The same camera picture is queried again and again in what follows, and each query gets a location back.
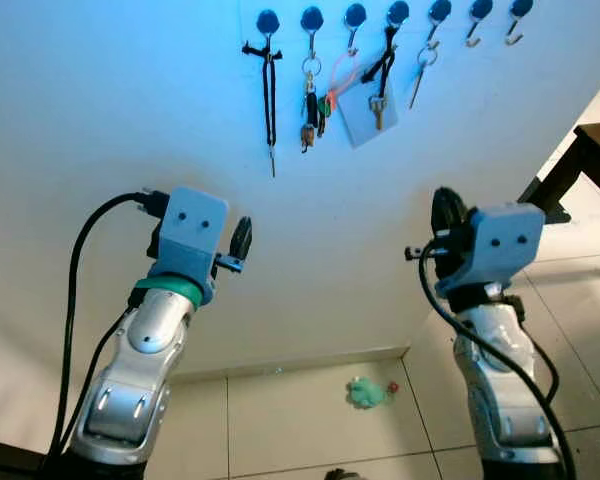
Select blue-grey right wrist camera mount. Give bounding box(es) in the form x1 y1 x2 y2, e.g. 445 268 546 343
462 203 547 296

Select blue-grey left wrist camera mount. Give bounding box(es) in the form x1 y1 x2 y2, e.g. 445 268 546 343
146 186 230 306

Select orange loop with green tag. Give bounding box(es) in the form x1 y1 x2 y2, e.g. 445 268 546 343
320 55 361 119

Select single silver key with ring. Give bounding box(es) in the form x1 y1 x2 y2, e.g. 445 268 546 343
408 42 441 111

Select green soft toy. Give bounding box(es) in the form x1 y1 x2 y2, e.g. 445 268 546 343
346 376 391 411

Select black floor mat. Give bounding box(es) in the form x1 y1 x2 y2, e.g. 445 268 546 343
518 176 573 225

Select blue round wall hook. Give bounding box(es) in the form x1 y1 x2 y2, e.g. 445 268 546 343
344 3 368 53
506 0 534 47
466 0 493 49
387 0 411 46
256 9 282 46
429 0 453 49
300 6 325 56

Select key bunch on silver ring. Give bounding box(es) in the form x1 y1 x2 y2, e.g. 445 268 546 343
298 55 328 154

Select key on short black strap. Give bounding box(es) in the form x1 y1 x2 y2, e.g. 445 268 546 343
360 25 399 131

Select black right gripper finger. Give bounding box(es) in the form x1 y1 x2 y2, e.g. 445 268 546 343
431 187 470 241

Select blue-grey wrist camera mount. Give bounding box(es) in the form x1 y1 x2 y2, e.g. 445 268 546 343
146 186 230 306
462 203 547 296

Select long black lanyard with key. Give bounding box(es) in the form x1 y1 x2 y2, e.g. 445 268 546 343
242 38 284 179

